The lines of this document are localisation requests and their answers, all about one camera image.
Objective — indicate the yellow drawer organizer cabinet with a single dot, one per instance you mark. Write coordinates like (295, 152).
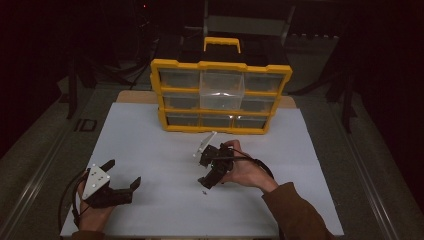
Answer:
(220, 65)

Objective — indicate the clear plastic drawer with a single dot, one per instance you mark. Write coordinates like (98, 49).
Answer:
(220, 96)

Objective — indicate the set of small grey drawers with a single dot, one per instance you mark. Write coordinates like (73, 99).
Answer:
(181, 100)

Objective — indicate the person's right hand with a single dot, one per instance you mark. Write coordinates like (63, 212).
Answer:
(248, 171)

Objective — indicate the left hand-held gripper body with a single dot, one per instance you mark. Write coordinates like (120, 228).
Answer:
(96, 182)

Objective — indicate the metal floor rail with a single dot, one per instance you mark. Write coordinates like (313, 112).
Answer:
(366, 180)
(36, 186)

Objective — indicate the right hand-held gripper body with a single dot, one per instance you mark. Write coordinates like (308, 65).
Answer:
(218, 160)

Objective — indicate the white table mat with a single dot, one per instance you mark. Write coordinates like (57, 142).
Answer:
(160, 160)

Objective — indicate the black stand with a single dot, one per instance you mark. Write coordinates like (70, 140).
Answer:
(72, 96)

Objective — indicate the small metal screw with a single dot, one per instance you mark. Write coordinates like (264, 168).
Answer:
(204, 192)

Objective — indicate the person's left hand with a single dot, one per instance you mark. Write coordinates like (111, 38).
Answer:
(90, 218)

